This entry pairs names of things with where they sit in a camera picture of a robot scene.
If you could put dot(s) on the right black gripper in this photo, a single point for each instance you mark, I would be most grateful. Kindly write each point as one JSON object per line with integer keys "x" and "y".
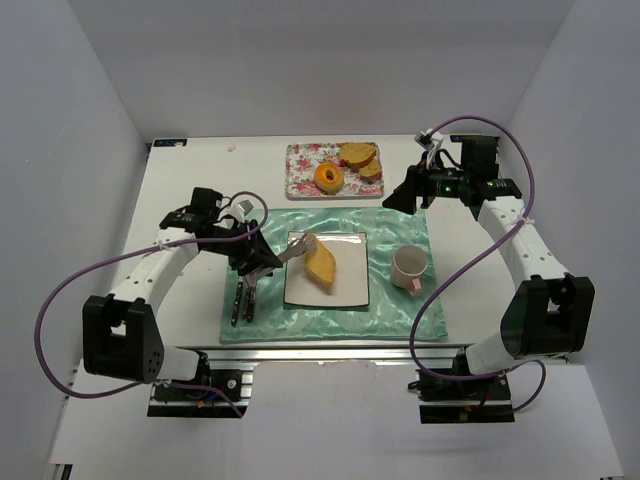
{"x": 418, "y": 185}

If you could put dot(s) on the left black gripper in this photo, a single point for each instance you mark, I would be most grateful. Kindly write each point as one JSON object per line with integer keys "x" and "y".
{"x": 245, "y": 248}

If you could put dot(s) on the yellow toast bread slice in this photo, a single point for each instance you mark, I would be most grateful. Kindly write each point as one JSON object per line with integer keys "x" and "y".
{"x": 320, "y": 265}

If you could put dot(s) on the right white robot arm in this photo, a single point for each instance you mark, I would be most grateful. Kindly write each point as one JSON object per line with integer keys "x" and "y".
{"x": 551, "y": 308}

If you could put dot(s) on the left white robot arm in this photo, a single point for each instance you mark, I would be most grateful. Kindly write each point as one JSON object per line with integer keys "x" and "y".
{"x": 121, "y": 338}

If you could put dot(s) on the brown bread slice front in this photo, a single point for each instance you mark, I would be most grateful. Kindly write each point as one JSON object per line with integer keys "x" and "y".
{"x": 371, "y": 171}

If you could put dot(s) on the brown bread slice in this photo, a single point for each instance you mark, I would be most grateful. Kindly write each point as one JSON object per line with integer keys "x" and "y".
{"x": 371, "y": 171}
{"x": 356, "y": 155}

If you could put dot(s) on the brown bread slice back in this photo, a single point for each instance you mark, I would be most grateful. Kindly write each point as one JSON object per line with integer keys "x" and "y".
{"x": 356, "y": 155}

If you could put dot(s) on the orange donut bread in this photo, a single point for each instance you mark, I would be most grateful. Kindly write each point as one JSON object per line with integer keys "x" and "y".
{"x": 329, "y": 178}

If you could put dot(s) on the silver fork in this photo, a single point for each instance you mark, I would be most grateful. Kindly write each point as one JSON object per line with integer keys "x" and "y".
{"x": 237, "y": 303}

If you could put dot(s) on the silver spoon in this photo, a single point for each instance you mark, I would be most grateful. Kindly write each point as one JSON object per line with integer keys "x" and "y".
{"x": 249, "y": 304}

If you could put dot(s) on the green satin placemat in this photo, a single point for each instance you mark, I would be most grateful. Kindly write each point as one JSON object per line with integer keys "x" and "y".
{"x": 391, "y": 311}

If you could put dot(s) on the pink mug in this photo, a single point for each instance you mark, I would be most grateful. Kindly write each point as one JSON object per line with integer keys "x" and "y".
{"x": 408, "y": 265}

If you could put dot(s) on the white square plate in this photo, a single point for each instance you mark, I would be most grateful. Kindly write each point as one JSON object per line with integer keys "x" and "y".
{"x": 350, "y": 289}

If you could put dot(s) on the floral rectangular tray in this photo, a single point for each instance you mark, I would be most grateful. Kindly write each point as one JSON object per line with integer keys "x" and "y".
{"x": 301, "y": 160}

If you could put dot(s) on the blue label sticker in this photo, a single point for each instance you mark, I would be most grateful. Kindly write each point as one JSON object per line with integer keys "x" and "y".
{"x": 169, "y": 143}

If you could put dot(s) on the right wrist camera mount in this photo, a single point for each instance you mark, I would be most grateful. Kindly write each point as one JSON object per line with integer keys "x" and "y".
{"x": 430, "y": 141}

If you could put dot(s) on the aluminium table frame rail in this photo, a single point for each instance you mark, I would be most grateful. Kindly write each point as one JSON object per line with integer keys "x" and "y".
{"x": 331, "y": 353}

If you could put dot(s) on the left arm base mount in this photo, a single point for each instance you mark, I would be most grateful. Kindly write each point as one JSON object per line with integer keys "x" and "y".
{"x": 226, "y": 394}

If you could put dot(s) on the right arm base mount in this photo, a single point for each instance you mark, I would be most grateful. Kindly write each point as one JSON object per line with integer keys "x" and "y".
{"x": 470, "y": 402}

